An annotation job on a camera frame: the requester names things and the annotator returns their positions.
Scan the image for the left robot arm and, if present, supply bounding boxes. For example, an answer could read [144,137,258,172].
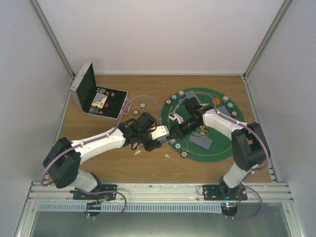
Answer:
[43,112,169,199]

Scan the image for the clear round button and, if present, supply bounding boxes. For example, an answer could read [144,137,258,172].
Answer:
[182,141,194,152]

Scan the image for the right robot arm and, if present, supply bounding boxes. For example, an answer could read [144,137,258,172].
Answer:
[168,97,271,200]

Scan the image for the orange big blind button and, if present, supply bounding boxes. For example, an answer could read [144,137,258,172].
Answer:
[214,98,221,105]

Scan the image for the white debris pile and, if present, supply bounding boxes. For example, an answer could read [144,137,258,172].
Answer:
[131,146,171,158]

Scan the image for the card pack in case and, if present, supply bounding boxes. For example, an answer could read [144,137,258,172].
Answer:
[91,93,108,109]

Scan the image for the card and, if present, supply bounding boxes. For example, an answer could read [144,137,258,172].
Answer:
[197,136,213,150]
[189,135,201,145]
[185,90,196,98]
[217,106,230,116]

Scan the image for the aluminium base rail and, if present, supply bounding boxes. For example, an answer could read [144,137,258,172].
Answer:
[27,183,293,214]

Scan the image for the chips in case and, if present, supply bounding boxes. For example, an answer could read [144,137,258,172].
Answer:
[97,87,106,94]

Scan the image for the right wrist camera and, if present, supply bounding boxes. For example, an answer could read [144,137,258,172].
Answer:
[168,113,184,124]

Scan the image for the hundred chips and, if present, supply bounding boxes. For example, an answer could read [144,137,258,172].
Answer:
[230,111,237,118]
[181,151,188,158]
[165,99,172,106]

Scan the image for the round green poker mat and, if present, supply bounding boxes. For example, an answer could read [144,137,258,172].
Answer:
[161,87,245,162]

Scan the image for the aluminium poker case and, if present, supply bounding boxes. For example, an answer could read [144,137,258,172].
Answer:
[70,61,128,121]

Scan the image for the blue playing card deck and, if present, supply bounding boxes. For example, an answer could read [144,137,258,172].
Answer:
[157,137,169,144]

